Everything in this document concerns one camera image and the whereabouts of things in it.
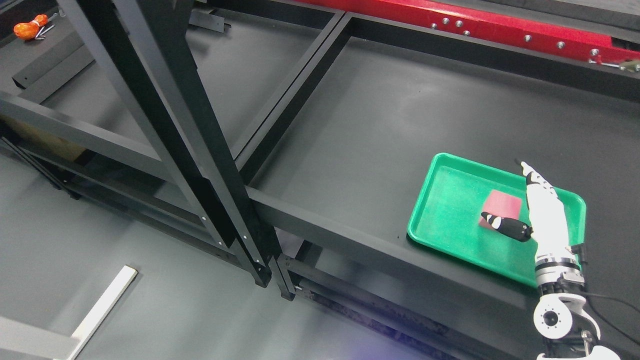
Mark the orange handled tool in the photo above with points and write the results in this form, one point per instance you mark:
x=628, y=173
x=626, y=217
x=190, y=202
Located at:
x=35, y=29

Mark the red metal beam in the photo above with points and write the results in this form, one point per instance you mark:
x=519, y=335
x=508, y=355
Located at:
x=544, y=37

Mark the white robotic hand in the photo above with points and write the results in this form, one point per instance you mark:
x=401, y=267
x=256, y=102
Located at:
x=548, y=224

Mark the white standing desk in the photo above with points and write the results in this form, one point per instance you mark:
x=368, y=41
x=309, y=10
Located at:
x=44, y=343

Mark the green plastic tray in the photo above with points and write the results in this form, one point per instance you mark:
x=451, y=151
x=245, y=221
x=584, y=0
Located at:
x=448, y=211

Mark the pink foam cube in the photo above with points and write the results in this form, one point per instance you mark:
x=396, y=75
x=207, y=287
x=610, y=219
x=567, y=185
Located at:
x=500, y=206

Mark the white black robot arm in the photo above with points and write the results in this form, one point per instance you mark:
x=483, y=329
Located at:
x=568, y=331

